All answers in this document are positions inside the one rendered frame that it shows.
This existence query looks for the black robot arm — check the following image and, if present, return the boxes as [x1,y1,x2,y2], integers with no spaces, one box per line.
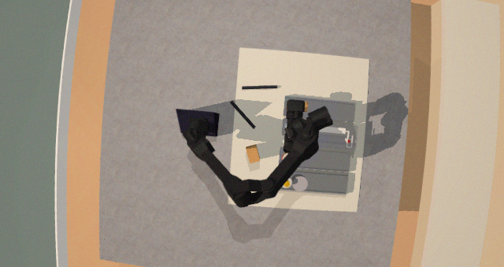
[183,106,333,208]

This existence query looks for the large white cylinder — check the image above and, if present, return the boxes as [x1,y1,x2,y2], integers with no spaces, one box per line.
[291,174,308,191]

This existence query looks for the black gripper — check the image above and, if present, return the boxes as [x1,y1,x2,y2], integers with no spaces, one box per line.
[283,99,305,154]

